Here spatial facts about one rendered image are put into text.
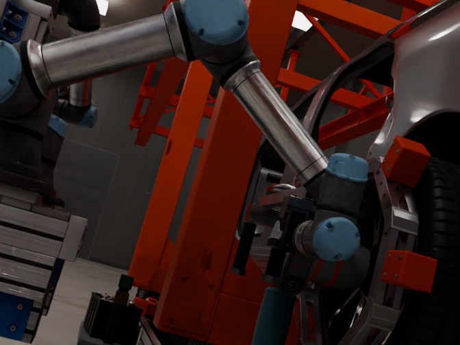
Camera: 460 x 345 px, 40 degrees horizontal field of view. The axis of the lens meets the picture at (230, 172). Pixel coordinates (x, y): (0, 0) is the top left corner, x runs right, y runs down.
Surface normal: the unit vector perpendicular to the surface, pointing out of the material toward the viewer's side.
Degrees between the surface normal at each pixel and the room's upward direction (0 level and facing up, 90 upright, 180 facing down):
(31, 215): 90
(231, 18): 87
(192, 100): 90
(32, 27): 90
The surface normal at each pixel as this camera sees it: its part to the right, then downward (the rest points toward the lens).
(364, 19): 0.21, -0.10
